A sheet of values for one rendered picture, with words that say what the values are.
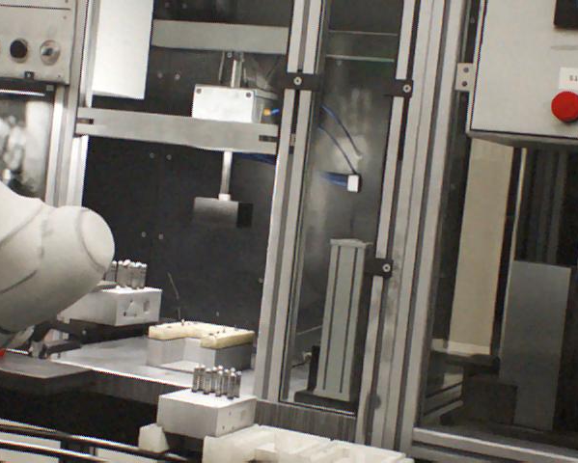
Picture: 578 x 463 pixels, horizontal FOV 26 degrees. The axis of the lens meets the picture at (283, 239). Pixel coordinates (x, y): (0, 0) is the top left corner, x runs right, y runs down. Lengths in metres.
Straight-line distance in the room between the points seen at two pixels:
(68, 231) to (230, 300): 1.03
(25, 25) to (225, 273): 0.63
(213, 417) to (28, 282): 0.42
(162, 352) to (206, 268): 0.36
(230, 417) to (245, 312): 0.65
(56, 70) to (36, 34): 0.07
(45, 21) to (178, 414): 0.73
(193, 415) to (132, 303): 0.20
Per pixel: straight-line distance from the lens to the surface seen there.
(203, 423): 1.77
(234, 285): 2.43
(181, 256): 2.48
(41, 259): 1.45
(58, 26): 2.13
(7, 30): 2.19
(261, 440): 1.83
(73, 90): 2.11
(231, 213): 2.15
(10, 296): 1.48
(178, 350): 2.19
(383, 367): 1.87
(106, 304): 1.83
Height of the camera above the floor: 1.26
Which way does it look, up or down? 3 degrees down
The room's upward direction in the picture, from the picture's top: 6 degrees clockwise
